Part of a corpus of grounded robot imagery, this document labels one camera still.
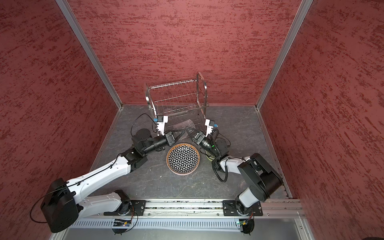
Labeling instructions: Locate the right black corrugated cable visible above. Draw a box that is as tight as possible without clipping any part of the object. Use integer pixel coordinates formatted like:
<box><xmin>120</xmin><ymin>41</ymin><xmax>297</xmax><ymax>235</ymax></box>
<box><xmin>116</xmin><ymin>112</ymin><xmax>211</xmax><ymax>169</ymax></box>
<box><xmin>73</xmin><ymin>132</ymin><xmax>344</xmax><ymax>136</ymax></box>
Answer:
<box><xmin>209</xmin><ymin>128</ymin><xmax>232</xmax><ymax>183</ymax></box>

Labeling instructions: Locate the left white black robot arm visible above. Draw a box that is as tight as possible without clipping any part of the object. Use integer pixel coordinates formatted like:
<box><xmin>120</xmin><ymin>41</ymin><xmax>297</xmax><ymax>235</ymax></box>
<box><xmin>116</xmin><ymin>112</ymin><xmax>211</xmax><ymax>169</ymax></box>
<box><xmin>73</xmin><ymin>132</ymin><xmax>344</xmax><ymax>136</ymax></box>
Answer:
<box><xmin>40</xmin><ymin>129</ymin><xmax>185</xmax><ymax>233</ymax></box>

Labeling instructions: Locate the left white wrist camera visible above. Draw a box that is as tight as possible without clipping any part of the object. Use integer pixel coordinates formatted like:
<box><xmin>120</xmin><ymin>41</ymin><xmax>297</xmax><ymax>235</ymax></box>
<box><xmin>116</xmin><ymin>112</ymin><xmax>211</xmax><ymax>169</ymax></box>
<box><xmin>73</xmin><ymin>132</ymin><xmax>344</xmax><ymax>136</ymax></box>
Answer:
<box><xmin>154</xmin><ymin>115</ymin><xmax>169</xmax><ymax>136</ymax></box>

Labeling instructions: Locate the left aluminium corner post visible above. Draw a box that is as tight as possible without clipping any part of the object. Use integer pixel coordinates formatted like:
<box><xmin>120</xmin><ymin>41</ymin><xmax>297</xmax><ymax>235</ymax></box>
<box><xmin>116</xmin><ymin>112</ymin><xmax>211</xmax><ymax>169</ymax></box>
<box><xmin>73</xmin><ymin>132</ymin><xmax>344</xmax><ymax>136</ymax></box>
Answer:
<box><xmin>56</xmin><ymin>0</ymin><xmax>124</xmax><ymax>111</ymax></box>

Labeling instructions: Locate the left base circuit board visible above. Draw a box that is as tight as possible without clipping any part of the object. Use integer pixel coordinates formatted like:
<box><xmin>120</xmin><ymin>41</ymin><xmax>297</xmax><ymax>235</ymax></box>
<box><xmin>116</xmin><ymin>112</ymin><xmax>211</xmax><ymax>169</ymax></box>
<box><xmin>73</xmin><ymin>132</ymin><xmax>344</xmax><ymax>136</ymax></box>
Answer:
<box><xmin>112</xmin><ymin>219</ymin><xmax>134</xmax><ymax>235</ymax></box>

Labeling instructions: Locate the right base circuit board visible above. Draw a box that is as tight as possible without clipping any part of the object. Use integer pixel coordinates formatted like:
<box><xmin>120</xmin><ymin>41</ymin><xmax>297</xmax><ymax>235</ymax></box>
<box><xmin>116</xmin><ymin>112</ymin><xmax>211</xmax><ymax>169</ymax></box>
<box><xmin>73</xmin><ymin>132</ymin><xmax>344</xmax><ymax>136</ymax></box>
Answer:
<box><xmin>238</xmin><ymin>219</ymin><xmax>255</xmax><ymax>235</ymax></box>

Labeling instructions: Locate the aluminium front rail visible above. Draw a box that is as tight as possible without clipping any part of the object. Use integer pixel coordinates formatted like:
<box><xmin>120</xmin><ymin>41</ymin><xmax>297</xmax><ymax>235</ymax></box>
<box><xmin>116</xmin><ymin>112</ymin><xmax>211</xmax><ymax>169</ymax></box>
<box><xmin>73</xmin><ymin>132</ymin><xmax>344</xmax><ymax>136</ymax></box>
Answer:
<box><xmin>71</xmin><ymin>199</ymin><xmax>307</xmax><ymax>231</ymax></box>

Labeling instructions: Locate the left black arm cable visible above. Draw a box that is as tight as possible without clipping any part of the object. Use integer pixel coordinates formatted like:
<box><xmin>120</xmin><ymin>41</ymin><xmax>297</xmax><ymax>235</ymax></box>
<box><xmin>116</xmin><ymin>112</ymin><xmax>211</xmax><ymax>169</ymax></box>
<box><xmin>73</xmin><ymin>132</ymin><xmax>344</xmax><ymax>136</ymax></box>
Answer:
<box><xmin>29</xmin><ymin>113</ymin><xmax>158</xmax><ymax>224</ymax></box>

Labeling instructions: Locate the aluminium corner post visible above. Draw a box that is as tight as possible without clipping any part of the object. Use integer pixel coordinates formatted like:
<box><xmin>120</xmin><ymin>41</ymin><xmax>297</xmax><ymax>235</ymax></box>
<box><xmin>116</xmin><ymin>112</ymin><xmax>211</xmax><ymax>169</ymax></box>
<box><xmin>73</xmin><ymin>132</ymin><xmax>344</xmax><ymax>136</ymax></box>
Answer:
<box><xmin>56</xmin><ymin>0</ymin><xmax>124</xmax><ymax>111</ymax></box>
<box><xmin>256</xmin><ymin>0</ymin><xmax>313</xmax><ymax>111</ymax></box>

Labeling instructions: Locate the pale green bowl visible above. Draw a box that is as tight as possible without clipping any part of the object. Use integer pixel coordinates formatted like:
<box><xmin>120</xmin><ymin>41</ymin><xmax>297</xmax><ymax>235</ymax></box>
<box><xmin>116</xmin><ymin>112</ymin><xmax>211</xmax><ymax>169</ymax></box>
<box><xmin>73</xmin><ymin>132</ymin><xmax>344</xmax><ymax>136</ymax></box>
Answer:
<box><xmin>200</xmin><ymin>148</ymin><xmax>214</xmax><ymax>161</ymax></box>

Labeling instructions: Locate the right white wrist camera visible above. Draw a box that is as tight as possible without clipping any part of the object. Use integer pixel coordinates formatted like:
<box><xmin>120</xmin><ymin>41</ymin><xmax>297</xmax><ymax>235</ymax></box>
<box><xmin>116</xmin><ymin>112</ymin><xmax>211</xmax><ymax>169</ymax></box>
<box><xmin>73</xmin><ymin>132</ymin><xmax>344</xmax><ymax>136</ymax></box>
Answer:
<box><xmin>205</xmin><ymin>119</ymin><xmax>218</xmax><ymax>137</ymax></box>

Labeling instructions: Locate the base circuit board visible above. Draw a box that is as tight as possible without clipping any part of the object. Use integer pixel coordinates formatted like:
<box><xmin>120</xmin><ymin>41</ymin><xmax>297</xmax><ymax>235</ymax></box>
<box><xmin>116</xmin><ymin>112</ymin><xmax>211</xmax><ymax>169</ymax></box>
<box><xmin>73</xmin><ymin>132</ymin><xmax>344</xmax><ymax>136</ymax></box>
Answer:
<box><xmin>238</xmin><ymin>219</ymin><xmax>255</xmax><ymax>235</ymax></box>
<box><xmin>112</xmin><ymin>219</ymin><xmax>134</xmax><ymax>235</ymax></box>

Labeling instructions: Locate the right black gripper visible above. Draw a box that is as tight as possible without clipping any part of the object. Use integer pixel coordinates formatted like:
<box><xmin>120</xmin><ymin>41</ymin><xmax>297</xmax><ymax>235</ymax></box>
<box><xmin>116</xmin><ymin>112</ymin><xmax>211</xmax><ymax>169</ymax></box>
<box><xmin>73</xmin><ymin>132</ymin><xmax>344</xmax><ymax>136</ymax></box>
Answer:
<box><xmin>187</xmin><ymin>126</ymin><xmax>219</xmax><ymax>158</ymax></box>

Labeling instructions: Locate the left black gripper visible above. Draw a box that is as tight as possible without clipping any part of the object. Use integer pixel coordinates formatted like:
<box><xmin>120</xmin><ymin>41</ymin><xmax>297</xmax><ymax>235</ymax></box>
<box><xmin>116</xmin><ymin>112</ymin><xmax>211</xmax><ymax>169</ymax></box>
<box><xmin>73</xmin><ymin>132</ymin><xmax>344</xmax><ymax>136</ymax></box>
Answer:
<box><xmin>143</xmin><ymin>128</ymin><xmax>185</xmax><ymax>155</ymax></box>

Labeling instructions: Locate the steel two-tier dish rack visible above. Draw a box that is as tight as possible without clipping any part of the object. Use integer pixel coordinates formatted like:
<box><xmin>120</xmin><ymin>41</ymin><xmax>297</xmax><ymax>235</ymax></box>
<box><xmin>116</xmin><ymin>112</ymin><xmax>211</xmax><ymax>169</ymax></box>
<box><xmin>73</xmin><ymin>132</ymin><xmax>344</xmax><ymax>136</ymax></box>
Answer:
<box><xmin>145</xmin><ymin>72</ymin><xmax>209</xmax><ymax>132</ymax></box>

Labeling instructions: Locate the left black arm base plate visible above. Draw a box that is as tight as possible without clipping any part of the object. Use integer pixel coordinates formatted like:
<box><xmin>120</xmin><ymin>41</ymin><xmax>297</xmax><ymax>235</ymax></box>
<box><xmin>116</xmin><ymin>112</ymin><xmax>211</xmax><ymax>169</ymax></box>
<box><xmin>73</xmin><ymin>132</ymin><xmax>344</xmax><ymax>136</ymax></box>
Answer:
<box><xmin>103</xmin><ymin>200</ymin><xmax>147</xmax><ymax>217</ymax></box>

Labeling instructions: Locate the white patterned deep plate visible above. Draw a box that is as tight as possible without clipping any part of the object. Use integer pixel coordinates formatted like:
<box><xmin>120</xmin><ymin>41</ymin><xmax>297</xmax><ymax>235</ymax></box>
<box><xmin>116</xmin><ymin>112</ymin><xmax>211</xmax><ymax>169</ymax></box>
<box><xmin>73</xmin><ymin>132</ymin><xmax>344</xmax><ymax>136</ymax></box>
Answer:
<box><xmin>166</xmin><ymin>143</ymin><xmax>200</xmax><ymax>176</ymax></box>

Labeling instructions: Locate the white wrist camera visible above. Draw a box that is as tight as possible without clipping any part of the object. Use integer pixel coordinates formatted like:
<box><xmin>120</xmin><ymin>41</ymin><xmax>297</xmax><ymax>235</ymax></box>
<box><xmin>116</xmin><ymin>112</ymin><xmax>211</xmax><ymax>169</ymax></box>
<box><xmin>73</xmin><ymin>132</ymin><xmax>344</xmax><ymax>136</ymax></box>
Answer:
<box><xmin>154</xmin><ymin>115</ymin><xmax>169</xmax><ymax>136</ymax></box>
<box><xmin>205</xmin><ymin>119</ymin><xmax>218</xmax><ymax>137</ymax></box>

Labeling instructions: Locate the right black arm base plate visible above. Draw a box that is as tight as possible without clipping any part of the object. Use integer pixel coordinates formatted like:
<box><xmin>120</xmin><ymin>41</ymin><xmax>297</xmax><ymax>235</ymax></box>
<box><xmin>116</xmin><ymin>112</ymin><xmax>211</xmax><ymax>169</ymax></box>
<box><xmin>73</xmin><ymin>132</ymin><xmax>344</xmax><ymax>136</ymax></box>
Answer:
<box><xmin>223</xmin><ymin>200</ymin><xmax>263</xmax><ymax>217</ymax></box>

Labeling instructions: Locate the right aluminium corner post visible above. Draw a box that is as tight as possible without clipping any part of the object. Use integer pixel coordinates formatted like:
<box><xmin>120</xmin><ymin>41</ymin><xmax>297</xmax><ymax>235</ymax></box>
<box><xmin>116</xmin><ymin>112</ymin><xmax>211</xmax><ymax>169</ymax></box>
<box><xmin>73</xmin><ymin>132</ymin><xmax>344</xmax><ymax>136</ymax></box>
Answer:
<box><xmin>256</xmin><ymin>0</ymin><xmax>313</xmax><ymax>111</ymax></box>

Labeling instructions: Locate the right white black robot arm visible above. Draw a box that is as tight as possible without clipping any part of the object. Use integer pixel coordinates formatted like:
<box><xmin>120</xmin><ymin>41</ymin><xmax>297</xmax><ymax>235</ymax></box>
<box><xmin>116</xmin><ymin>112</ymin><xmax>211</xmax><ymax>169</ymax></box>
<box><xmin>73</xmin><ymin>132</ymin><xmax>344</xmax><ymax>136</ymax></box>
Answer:
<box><xmin>185</xmin><ymin>127</ymin><xmax>284</xmax><ymax>216</ymax></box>

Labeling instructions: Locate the clear glass cup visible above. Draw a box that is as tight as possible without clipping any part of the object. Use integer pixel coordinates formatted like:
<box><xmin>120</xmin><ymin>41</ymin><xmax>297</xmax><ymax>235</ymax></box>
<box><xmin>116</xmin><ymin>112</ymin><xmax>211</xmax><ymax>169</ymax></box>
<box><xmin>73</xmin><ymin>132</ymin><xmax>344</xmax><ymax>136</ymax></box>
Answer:
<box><xmin>173</xmin><ymin>119</ymin><xmax>195</xmax><ymax>130</ymax></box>

